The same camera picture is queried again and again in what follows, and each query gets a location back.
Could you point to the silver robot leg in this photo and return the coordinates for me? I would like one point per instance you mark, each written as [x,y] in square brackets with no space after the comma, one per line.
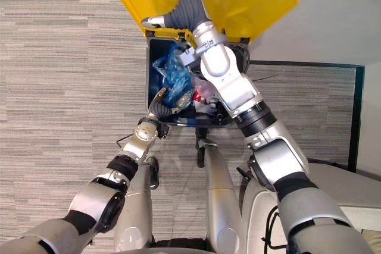
[221,200]
[134,206]

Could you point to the silver robot right leg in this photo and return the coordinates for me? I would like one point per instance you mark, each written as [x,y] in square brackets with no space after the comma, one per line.
[221,200]

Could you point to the dark large trash can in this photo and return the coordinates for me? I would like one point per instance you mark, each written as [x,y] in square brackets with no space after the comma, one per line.
[156,54]

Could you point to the blue plastic rubbish bag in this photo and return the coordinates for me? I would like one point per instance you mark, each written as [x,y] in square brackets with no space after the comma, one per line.
[175,72]

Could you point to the silver robot body panel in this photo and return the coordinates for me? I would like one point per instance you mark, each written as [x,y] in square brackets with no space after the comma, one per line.
[259,206]

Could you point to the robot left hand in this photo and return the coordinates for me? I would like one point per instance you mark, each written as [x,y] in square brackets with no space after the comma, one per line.
[162,111]

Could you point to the clear plastic rubbish bag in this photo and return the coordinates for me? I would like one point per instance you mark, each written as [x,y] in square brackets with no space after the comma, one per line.
[205,86]

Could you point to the silver robot left leg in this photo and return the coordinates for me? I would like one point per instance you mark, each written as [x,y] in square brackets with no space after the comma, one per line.
[134,206]

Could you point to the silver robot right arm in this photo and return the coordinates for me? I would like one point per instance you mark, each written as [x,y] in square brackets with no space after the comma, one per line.
[268,135]

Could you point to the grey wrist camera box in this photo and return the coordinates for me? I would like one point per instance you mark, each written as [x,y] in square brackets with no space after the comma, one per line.
[187,57]

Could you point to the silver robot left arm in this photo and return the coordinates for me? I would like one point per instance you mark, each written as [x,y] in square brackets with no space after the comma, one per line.
[89,203]

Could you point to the yellow trash can lid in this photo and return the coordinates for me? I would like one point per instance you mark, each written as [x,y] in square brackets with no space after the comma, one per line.
[244,1]

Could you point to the red rubbish piece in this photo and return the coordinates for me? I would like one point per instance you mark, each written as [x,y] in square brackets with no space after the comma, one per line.
[197,94]

